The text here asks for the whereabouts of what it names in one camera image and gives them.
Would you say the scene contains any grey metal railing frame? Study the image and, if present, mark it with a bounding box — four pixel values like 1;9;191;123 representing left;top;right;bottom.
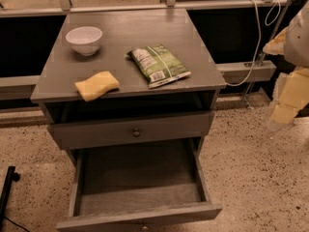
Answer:
0;0;300;109

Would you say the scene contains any closed upper drawer with knob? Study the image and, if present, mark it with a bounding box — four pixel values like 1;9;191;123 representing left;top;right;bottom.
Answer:
48;111;214;150

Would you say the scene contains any grey wooden drawer cabinet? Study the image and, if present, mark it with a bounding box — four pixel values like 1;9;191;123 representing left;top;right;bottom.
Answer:
31;9;225;160

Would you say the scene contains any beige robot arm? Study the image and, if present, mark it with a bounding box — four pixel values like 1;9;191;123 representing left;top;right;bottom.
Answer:
263;1;309;125

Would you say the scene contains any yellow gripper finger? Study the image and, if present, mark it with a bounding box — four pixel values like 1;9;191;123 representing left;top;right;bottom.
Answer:
270;67;309;125

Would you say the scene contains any black stand leg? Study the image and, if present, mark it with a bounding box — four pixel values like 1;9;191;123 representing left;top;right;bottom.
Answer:
0;166;20;225

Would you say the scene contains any open lower wooden drawer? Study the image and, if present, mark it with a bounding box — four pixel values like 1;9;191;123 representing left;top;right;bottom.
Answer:
57;139;222;232

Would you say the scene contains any green chip bag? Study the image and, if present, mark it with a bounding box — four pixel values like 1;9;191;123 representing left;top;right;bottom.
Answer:
127;44;191;89

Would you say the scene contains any white bowl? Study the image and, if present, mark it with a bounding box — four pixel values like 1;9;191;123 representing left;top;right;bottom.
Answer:
66;26;102;56

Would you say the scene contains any yellow sponge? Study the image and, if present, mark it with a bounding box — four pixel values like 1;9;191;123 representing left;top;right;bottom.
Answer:
74;72;120;102

